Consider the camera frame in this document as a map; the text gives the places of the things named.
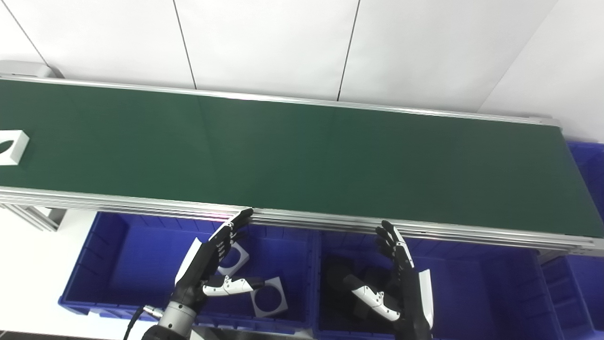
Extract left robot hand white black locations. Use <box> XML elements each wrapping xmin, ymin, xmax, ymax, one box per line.
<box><xmin>171</xmin><ymin>208</ymin><xmax>266</xmax><ymax>312</ymax></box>

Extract blue plastic bin white parts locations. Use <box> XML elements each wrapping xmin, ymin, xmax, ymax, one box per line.
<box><xmin>59</xmin><ymin>211</ymin><xmax>322</xmax><ymax>337</ymax></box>

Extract aluminium conveyor support leg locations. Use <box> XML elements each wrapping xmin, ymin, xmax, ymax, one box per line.
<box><xmin>0</xmin><ymin>203</ymin><xmax>67</xmax><ymax>232</ymax></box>

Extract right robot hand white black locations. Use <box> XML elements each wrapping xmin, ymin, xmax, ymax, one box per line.
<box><xmin>343</xmin><ymin>220</ymin><xmax>435</xmax><ymax>340</ymax></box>

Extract blue plastic bin black parts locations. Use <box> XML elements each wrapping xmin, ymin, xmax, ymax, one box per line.
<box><xmin>314</xmin><ymin>230</ymin><xmax>565</xmax><ymax>340</ymax></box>

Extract empty blue plastic bin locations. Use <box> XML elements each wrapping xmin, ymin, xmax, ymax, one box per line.
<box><xmin>540</xmin><ymin>139</ymin><xmax>604</xmax><ymax>340</ymax></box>

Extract black part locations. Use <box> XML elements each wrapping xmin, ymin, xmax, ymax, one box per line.
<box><xmin>326</xmin><ymin>258</ymin><xmax>361</xmax><ymax>296</ymax></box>

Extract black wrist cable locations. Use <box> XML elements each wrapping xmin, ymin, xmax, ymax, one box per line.
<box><xmin>124</xmin><ymin>306</ymin><xmax>164</xmax><ymax>340</ymax></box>

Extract green conveyor belt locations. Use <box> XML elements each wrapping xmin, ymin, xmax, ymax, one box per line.
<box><xmin>0</xmin><ymin>73</ymin><xmax>604</xmax><ymax>258</ymax></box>
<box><xmin>0</xmin><ymin>79</ymin><xmax>604</xmax><ymax>238</ymax></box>

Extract white square part round hole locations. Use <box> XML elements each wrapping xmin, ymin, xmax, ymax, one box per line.
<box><xmin>217</xmin><ymin>241</ymin><xmax>250</xmax><ymax>277</ymax></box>
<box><xmin>250</xmin><ymin>277</ymin><xmax>289</xmax><ymax>318</ymax></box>
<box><xmin>0</xmin><ymin>130</ymin><xmax>30</xmax><ymax>166</ymax></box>

